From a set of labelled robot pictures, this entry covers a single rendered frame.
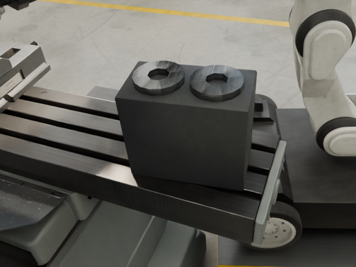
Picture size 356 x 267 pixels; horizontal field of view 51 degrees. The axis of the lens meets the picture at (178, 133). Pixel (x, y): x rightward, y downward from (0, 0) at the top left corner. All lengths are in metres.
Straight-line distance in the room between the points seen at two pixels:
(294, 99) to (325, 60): 1.53
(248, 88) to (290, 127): 0.81
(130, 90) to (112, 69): 2.30
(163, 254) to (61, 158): 0.78
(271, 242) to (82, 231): 0.59
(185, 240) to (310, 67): 0.84
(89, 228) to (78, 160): 0.24
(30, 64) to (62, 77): 1.88
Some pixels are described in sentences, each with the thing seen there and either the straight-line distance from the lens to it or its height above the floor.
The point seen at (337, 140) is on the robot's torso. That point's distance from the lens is 1.20.
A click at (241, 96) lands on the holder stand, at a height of 1.13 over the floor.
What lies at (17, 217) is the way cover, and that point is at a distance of 0.81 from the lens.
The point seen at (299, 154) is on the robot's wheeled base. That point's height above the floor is 0.57.
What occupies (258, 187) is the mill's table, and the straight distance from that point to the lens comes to 0.72.
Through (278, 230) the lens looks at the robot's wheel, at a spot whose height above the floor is 0.49.
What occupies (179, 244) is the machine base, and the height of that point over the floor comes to 0.20.
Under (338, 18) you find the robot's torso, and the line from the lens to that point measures 1.01.
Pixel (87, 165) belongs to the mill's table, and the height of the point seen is 0.94.
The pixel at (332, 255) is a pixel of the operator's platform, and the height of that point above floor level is 0.40.
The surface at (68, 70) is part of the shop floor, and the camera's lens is 3.04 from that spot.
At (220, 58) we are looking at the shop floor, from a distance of 2.94.
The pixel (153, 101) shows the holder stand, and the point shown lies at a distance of 0.60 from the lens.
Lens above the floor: 1.48
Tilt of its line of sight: 41 degrees down
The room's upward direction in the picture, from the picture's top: 5 degrees counter-clockwise
